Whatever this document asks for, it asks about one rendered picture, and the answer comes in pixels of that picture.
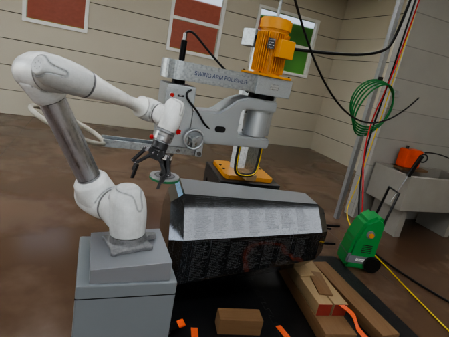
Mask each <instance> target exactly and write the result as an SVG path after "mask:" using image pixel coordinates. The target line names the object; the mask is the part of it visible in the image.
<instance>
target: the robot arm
mask: <svg viewBox="0 0 449 337"><path fill-rule="evenodd" d="M11 72H12V75H13V77H14V79H15V81H16V82H17V83H18V84H19V85H20V86H21V88H22V89H23V90H24V91H25V93H26V94H27V95H28V96H29V97H30V99H31V100H32V101H33V102H34V103H35V104H37V105H38V106H39V107H40V108H41V111H42V112H43V114H44V116H45V118H46V120H47V122H48V124H49V126H50V128H51V130H52V132H53V134H54V136H55V138H56V140H57V142H58V144H59V146H60V148H61V150H62V152H63V154H64V156H65V158H66V160H67V162H68V164H69V165H70V167H71V169H72V171H73V173H74V175H75V177H76V180H75V183H74V185H73V187H74V190H75V191H74V198H75V201H76V203H77V205H78V206H79V208H80V209H82V210H83V211H85V212H86V213H88V214H90V215H92V216H94V217H96V218H98V219H101V220H103V221H104V223H105V224H106V225H107V226H108V227H109V230H110V234H109V235H103V236H102V240H103V241H105V242H106V245H107V246H108V249H109V250H110V256H112V257H117V256H119V255H124V254H128V253H135V252H139V251H150V250H152V249H153V245H152V244H150V243H149V242H148V241H149V240H152V239H155V238H156V233H155V232H145V231H146V218H147V206H146V198H145V195H144V192H143V190H142V189H141V188H140V187H139V186H138V185H136V184H134V183H120V184H118V185H115V184H114V183H113V182H112V180H111V179H110V178H109V176H108V175H107V173H106V172H104V171H101V170H99V169H98V167H97V165H96V162H95V160H94V158H93V156H92V154H91V152H90V149H89V147H88V145H87V142H86V140H85V138H84V136H83V134H82V132H81V129H80V127H79V125H78V122H77V120H76V118H75V116H74V114H73V112H72V110H71V107H70V105H69V102H68V100H67V98H66V95H67V94H70V95H72V96H79V97H82V98H88V99H94V100H101V101H105V102H110V103H113V104H117V105H120V106H125V107H127V108H129V109H131V110H133V113H134V115H135V116H137V117H139V118H140V119H142V120H145V121H147V122H151V123H155V124H157V128H156V131H155V133H154V136H153V137H154V138H155V139H154V140H153V142H152V145H151V147H150V148H148V147H147V146H144V147H143V149H142V150H141V151H140V152H139V153H138V154H137V155H136V156H134V157H133V158H132V159H131V161H132V162H133V163H134V165H133V167H132V170H133V171H132V174H131V177H130V178H134V176H135V174H136V171H137V169H138V166H139V164H138V163H139V162H142V161H143V160H146V159H147V158H151V159H154V160H157V161H158V162H159V163H160V167H161V169H162V174H163V175H161V177H160V180H159V182H158V185H157V187H156V189H159V188H160V185H161V184H162V183H163V182H164V181H165V179H166V177H170V176H171V171H170V159H171V156H167V155H166V151H167V148H168V144H171V142H172V139H173V138H174V135H175V133H176V131H177V130H178V129H179V127H180V124H181V122H182V119H183V116H184V111H185V105H184V103H183V102H182V101H180V100H178V99H176V98H170V99H168V100H167V101H166V103H165V104H162V103H160V102H158V101H156V100H155V99H152V98H149V97H145V96H139V97H138V98H135V97H132V96H130V95H128V94H127V93H125V92H123V91H122V90H120V89H118V88H116V87H114V86H113V85H111V84H109V83H108V82H107V81H105V80H103V79H102V78H101V77H99V76H98V75H96V74H95V73H93V72H92V71H90V70H89V69H87V68H85V67H83V66H82V65H80V64H77V63H75V62H73V61H71V60H69V59H66V58H63V57H61V56H59V55H55V54H52V53H48V52H44V51H29V52H26V53H23V54H21V55H19V56H17V57H16V58H15V59H14V61H13V63H12V66H11ZM147 150H148V152H149V154H147V155H146V156H144V157H142V158H140V159H138V160H136V159H137V158H139V157H140V156H141V155H142V154H143V153H144V152H145V151H147ZM164 157H165V158H166V168H167V174H166V169H165V167H164V163H163V160H162V159H163V158H164Z"/></svg>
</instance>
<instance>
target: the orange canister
mask: <svg viewBox="0 0 449 337"><path fill-rule="evenodd" d="M409 147H410V146H407V145H406V147H405V148H404V147H402V148H400V151H399V153H398V157H397V160H396V163H395V164H394V166H393V167H394V168H396V169H399V170H401V171H409V170H410V169H411V167H412V165H413V164H414V163H415V161H416V160H417V158H418V157H419V156H420V155H422V154H423V152H422V151H421V150H417V149H413V148H409ZM419 165H420V164H419ZM419 165H418V167H419ZM418 167H417V168H416V170H415V171H414V172H419V173H428V171H426V170H424V169H422V168H418Z"/></svg>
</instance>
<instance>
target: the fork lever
mask: <svg viewBox="0 0 449 337"><path fill-rule="evenodd" d="M102 138H104V139H103V141H104V142H105V143H106V145H105V146H104V147H111V148H124V149H131V150H142V149H143V147H144V146H147V147H148V148H150V147H151V145H152V142H153V140H143V139H137V138H125V137H119V136H108V135H102ZM195 151H196V150H189V149H187V148H182V147H174V146H169V147H168V148H167V151H166V153H171V154H184V155H191V156H194V155H195Z"/></svg>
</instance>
